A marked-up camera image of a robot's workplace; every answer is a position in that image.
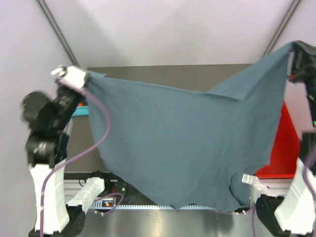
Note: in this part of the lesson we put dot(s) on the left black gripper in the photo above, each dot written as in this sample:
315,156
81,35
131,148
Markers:
83,97

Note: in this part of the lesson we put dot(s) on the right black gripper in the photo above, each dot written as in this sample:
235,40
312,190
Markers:
302,59

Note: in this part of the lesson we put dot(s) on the slate blue t shirt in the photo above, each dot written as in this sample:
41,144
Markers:
180,147

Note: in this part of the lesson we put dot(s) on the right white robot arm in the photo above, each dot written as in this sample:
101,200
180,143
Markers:
294,214

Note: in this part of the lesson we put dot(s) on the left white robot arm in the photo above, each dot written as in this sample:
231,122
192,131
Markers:
46,150

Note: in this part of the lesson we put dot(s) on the folded turquoise t shirt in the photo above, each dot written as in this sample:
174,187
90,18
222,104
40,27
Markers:
81,111

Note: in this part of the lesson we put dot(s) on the red plastic bin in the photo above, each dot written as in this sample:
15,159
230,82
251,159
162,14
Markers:
285,151

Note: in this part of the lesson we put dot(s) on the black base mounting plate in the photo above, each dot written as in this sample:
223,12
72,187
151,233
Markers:
114,184

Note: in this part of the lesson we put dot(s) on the right corner aluminium post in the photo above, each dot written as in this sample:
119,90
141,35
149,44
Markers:
281,27

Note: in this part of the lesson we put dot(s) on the corner aluminium post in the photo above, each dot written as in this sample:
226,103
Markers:
57,31
281,27

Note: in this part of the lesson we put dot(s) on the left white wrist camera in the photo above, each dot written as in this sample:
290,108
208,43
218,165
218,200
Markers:
72,77

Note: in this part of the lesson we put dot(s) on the grey slotted cable duct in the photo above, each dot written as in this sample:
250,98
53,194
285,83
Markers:
110,202

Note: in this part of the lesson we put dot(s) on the left corner aluminium post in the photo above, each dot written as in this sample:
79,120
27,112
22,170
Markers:
57,31

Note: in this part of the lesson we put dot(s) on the aluminium frame rail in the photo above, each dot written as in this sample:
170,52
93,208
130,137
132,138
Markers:
279,186

